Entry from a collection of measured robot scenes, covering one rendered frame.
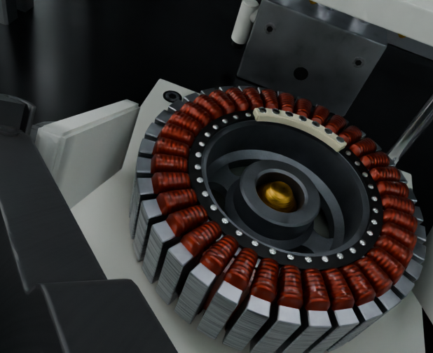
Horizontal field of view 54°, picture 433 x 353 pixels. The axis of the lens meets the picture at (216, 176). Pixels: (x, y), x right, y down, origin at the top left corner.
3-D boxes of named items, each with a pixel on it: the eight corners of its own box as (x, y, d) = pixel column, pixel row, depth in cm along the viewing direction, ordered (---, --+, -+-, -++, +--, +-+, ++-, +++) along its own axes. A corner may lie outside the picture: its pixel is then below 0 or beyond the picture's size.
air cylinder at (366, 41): (343, 118, 27) (389, 44, 23) (235, 77, 27) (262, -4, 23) (347, 78, 31) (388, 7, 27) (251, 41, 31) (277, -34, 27)
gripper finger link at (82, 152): (38, 237, 12) (12, 227, 12) (122, 170, 18) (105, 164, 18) (64, 135, 11) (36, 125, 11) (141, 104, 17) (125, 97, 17)
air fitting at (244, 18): (244, 52, 27) (258, 9, 25) (227, 46, 27) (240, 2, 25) (248, 45, 28) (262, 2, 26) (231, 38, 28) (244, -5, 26)
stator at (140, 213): (381, 412, 14) (451, 379, 12) (75, 293, 15) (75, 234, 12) (380, 185, 22) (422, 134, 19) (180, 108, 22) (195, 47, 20)
